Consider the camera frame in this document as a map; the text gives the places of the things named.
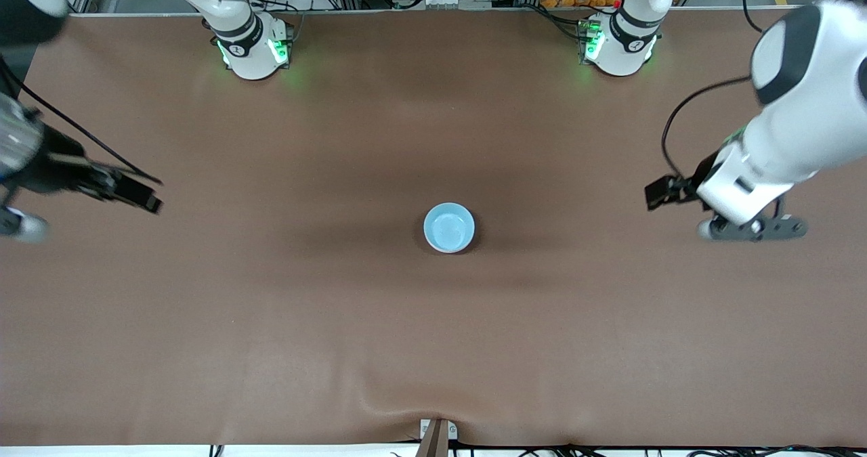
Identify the blue bowl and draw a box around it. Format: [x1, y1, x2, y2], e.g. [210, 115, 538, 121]
[424, 202, 475, 254]

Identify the brown table cover sheet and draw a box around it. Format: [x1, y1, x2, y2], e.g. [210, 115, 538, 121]
[0, 9, 867, 448]

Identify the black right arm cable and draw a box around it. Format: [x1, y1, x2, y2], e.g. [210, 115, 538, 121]
[0, 58, 163, 186]

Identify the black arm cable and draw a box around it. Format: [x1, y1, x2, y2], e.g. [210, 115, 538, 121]
[662, 74, 766, 181]
[0, 58, 163, 186]

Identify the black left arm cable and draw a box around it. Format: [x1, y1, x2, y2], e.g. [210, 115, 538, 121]
[662, 74, 766, 181]

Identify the grey metal clamp bracket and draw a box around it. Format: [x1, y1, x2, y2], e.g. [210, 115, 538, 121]
[420, 418, 459, 457]

